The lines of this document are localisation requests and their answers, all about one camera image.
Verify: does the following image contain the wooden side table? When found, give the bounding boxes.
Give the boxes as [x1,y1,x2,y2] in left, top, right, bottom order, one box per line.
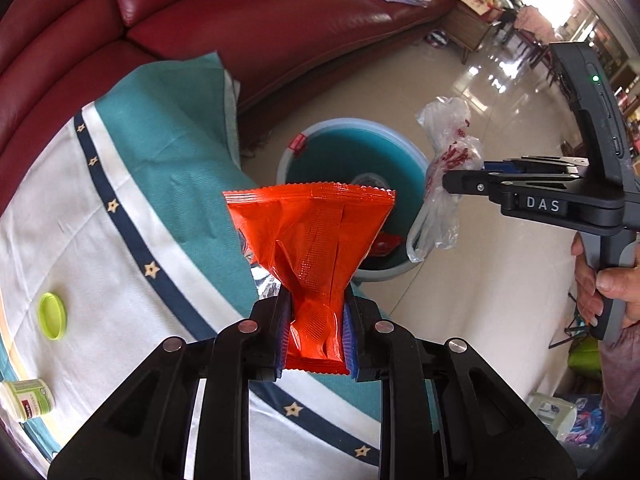
[440,0,504,64]

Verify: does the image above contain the lime green bottle cap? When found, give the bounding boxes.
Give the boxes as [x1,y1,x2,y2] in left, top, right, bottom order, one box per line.
[37,292,67,340]

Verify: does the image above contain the person right hand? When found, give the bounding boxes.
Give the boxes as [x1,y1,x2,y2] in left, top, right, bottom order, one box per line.
[570,234,640,328]

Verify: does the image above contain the clear plastic water bottle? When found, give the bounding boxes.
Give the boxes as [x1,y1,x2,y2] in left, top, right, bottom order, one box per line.
[350,172,390,188]

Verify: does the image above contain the orange red foil packet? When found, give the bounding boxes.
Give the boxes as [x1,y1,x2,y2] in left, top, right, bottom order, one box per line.
[222,182,396,375]

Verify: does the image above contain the red crinkled snack bag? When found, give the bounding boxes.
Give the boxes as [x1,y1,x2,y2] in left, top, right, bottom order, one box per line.
[368,232,404,258]

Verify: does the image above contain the teal plastic trash bucket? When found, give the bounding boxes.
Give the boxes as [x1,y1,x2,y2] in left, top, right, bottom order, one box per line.
[275,117,432,282]

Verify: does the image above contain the red sticker on bucket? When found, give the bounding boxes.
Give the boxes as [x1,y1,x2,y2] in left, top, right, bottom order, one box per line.
[288,132,307,158]

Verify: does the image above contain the dark red leather sofa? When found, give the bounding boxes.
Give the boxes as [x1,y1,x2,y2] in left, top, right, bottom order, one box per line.
[1,0,454,202]

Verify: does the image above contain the white teal star tablecloth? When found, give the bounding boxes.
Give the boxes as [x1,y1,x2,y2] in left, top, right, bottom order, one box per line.
[0,51,442,480]

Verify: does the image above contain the clear plastic bag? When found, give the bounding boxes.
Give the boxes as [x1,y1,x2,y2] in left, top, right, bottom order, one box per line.
[406,96,485,265]

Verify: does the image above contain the white supplement jar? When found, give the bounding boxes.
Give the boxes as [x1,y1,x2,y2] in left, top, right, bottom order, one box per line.
[1,378,55,424]

